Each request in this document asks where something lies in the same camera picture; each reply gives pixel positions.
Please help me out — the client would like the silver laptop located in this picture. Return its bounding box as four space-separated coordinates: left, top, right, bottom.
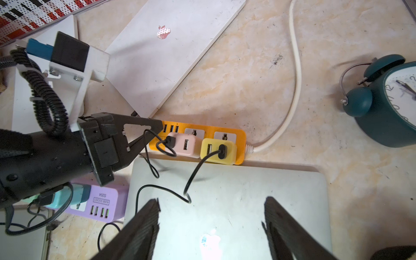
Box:
1 207 48 260
125 159 332 260

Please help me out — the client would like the white laptop left back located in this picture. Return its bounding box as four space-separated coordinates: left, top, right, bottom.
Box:
11 14 85 134

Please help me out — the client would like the yellow power strip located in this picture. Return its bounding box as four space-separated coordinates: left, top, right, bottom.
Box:
158 121 247 165

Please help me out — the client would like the black charger cable yellow adapter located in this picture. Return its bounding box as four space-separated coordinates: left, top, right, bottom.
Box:
97 143 228 251

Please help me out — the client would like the white laptop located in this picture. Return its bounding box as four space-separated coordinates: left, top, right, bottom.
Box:
11 14 85 134
106 1 245 118

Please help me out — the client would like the black charger cable green adapter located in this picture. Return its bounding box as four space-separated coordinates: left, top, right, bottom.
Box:
1 183 74 236

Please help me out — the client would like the white laptop right back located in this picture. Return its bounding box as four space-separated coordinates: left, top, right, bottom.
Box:
106 1 245 118

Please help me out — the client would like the teal alarm clock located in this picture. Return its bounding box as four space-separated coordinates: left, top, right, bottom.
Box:
341 54 416 148

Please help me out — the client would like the silver laptop front left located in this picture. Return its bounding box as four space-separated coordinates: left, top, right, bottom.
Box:
1 207 48 260

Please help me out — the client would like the white power cable right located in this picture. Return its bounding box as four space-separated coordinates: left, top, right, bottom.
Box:
245 0 303 153

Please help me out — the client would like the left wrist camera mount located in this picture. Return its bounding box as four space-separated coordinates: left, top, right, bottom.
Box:
18 31 110 132

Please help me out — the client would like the silver laptop front right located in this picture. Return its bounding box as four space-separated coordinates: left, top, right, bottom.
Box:
125 159 332 260

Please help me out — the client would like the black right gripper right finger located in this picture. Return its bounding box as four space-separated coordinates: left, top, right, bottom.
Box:
262 197 336 260

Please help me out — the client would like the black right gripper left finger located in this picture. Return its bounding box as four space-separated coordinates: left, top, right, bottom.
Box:
93 199 160 260

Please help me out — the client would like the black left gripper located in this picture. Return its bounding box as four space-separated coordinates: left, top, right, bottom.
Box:
1 113 163 208

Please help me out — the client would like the purple power strip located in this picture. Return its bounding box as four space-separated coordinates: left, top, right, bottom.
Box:
65 178 129 223

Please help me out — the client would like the black charger cable pink adapter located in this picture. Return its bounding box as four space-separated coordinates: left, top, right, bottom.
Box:
141 129 177 179

